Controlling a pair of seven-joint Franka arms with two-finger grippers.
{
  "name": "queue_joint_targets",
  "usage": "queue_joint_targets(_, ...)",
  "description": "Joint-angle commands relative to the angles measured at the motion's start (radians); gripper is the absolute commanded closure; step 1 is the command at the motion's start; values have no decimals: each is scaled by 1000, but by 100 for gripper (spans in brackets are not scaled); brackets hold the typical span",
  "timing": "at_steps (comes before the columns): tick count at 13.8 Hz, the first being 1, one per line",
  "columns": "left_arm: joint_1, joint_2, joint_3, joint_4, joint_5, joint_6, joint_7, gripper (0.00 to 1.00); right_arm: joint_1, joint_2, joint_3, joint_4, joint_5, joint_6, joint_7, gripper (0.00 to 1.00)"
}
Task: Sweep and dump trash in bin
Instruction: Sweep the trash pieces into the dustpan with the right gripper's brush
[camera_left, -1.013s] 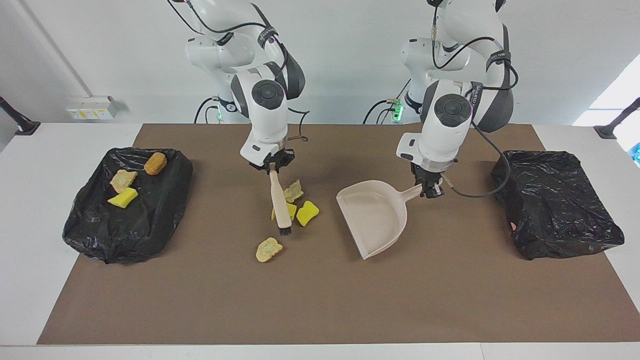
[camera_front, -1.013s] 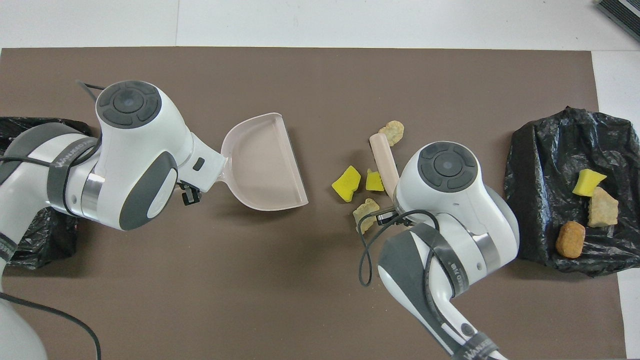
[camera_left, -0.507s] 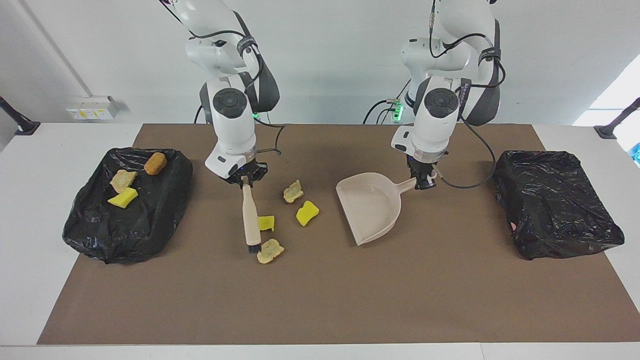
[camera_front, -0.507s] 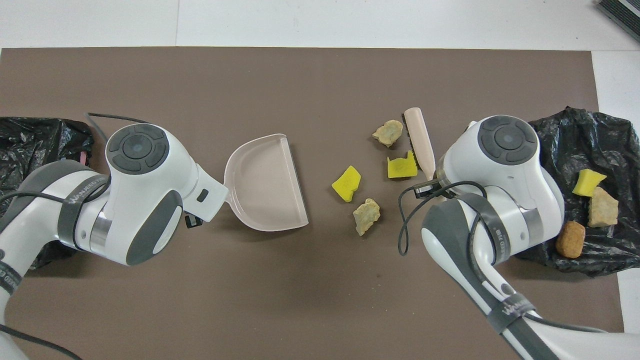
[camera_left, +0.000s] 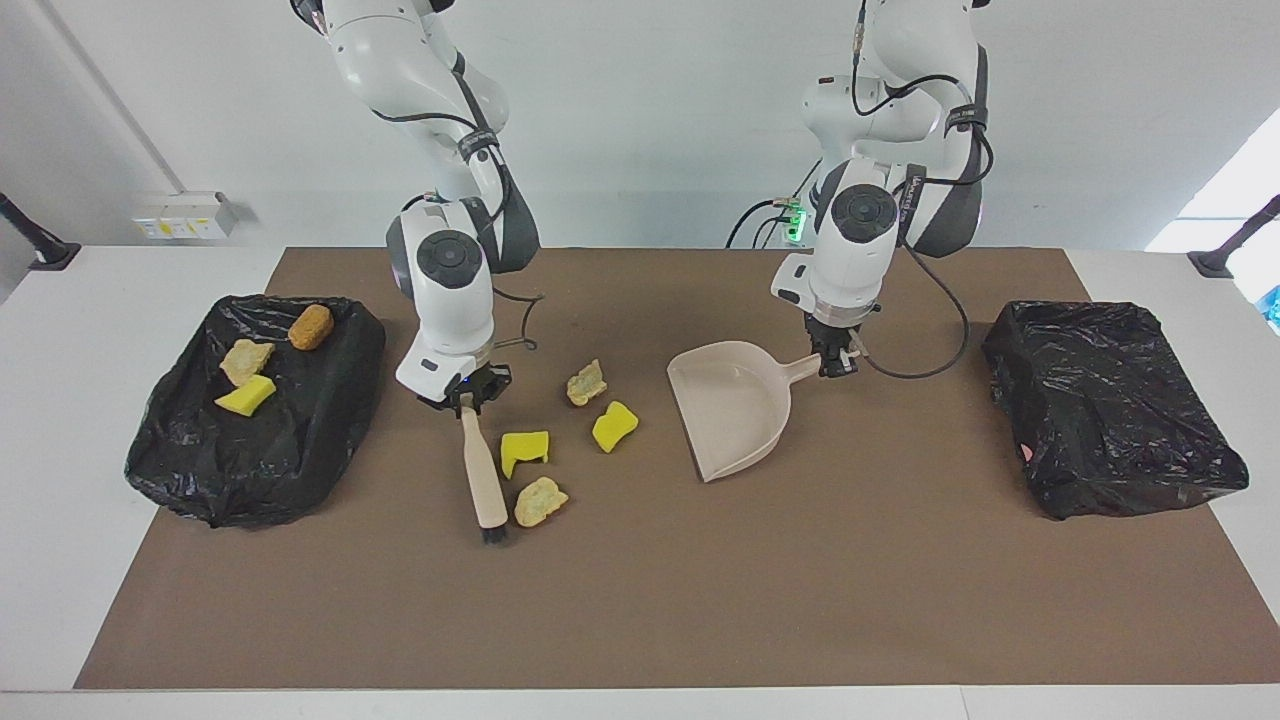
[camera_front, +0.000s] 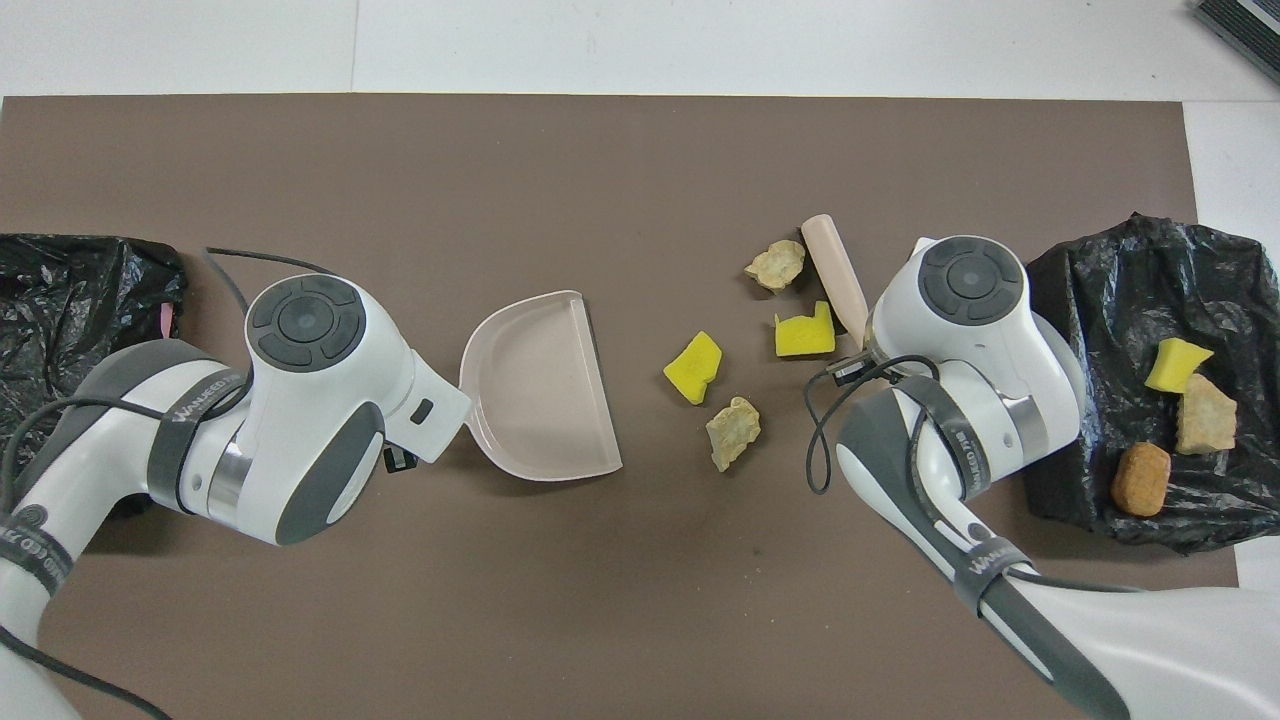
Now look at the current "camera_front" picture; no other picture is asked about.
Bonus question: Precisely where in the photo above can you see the L-shaped yellow sponge piece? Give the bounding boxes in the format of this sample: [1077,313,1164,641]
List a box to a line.
[774,301,837,358]

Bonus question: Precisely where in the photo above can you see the beige hand brush black bristles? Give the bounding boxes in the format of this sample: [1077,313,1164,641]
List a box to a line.
[801,214,871,336]

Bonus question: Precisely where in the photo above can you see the rounded beige foam chunk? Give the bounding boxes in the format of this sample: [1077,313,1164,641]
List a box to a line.
[744,239,807,294]

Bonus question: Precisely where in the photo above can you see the beige foam rock chunk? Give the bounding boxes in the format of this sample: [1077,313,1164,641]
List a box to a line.
[705,396,762,473]

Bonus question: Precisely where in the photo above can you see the beige plastic dustpan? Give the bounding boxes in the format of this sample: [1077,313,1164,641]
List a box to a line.
[458,290,624,483]

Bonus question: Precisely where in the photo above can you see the thick yellow sponge chunk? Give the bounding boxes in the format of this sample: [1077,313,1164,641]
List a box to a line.
[663,331,724,406]

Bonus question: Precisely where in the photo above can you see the brown cork piece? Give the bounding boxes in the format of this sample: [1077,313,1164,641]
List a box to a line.
[1110,442,1172,518]

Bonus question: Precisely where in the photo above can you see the small curved yellow sponge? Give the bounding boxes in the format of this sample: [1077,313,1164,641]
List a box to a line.
[1144,338,1215,394]

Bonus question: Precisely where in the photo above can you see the grey-beige foam rock chunk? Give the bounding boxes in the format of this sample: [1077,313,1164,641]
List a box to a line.
[1175,373,1238,456]

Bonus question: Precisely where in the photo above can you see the black bag lined bin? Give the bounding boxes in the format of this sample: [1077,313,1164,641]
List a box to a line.
[1022,212,1280,553]

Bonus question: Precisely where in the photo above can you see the black bag bin pink spot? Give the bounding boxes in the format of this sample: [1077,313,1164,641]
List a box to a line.
[0,233,189,521]

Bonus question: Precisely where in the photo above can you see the large brown table mat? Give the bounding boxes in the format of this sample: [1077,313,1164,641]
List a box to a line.
[0,94,1253,720]

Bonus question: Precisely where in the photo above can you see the dark ribbed vent panel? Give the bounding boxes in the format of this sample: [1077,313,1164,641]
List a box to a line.
[1192,0,1280,83]

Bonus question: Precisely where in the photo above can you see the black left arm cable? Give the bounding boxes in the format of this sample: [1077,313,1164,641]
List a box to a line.
[0,246,336,720]

